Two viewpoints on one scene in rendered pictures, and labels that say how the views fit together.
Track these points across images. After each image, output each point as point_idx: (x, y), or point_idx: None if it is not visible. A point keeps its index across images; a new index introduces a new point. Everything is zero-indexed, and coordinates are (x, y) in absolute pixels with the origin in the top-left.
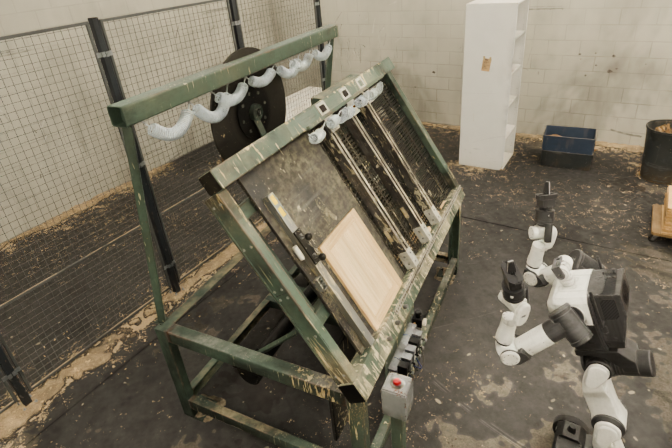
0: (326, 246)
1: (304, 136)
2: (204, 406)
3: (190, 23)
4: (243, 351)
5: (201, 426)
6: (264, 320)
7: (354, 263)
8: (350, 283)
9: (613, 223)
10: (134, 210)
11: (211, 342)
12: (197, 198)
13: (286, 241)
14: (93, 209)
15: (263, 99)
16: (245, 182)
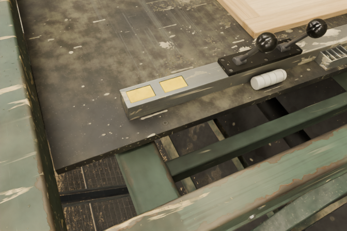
0: (253, 20)
1: None
2: (310, 224)
3: None
4: (317, 194)
5: (319, 227)
6: (223, 124)
7: None
8: (322, 5)
9: None
10: (77, 184)
11: (280, 224)
12: None
13: (238, 96)
14: (66, 213)
15: None
16: (73, 151)
